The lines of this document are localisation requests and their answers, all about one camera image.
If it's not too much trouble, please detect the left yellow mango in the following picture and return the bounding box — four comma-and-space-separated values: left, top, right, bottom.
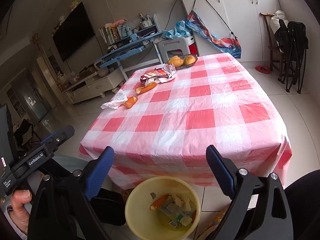
167, 55, 181, 64

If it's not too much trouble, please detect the red white snack wrapper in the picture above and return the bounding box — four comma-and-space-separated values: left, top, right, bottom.
140, 64, 176, 86

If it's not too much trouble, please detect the white cabinet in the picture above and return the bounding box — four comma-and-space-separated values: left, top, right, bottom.
182, 0, 280, 64

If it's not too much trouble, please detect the small orange peel piece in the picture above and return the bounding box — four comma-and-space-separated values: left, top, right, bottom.
124, 96, 138, 109

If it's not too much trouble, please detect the cream tv stand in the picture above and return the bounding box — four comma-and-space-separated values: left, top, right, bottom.
62, 68, 124, 105

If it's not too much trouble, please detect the wooden chair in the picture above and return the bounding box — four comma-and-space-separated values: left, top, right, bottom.
259, 12, 287, 81

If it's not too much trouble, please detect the pink checkered tablecloth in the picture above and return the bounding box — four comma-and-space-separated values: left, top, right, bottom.
79, 53, 292, 189

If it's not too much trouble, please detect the blue study desk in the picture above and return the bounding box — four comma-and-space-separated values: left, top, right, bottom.
94, 14, 163, 80

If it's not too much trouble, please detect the curled orange peel strip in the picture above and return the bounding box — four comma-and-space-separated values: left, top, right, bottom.
135, 82, 158, 95

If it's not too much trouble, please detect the colourful hanging bag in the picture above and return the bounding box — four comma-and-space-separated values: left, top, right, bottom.
185, 0, 242, 59

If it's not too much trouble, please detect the row of books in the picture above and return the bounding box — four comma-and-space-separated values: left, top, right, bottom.
99, 23, 126, 46

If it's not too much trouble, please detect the yellow mango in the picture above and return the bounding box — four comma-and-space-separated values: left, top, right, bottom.
169, 59, 184, 68
184, 55, 196, 65
167, 55, 181, 64

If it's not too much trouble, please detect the left hand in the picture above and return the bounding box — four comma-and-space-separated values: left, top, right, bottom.
9, 190, 32, 235

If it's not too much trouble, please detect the blue plastic bag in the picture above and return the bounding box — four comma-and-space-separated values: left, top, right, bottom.
162, 21, 192, 40

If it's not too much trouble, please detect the large orange peel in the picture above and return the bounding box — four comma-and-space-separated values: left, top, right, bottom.
150, 194, 171, 211

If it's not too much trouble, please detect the crumpled white tissue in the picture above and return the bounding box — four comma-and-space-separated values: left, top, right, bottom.
100, 89, 128, 109

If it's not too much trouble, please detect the middle yellow mango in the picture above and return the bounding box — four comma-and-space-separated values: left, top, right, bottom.
169, 59, 184, 68

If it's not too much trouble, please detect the pink kettlebell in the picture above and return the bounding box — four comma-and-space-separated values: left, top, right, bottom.
94, 61, 109, 77

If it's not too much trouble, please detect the black television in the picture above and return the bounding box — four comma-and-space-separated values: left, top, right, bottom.
53, 2, 95, 61

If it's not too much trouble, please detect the white plastic stool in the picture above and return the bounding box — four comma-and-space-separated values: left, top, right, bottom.
157, 36, 195, 62

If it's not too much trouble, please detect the yellow trash bucket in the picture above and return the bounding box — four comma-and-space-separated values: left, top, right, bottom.
125, 176, 201, 239

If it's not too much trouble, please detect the right yellow mango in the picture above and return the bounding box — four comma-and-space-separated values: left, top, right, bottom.
184, 55, 196, 65

